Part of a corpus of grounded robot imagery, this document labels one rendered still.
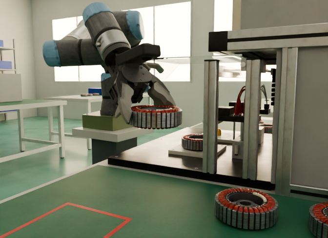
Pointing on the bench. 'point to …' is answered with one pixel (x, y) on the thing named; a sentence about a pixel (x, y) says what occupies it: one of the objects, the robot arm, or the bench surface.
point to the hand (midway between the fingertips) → (156, 116)
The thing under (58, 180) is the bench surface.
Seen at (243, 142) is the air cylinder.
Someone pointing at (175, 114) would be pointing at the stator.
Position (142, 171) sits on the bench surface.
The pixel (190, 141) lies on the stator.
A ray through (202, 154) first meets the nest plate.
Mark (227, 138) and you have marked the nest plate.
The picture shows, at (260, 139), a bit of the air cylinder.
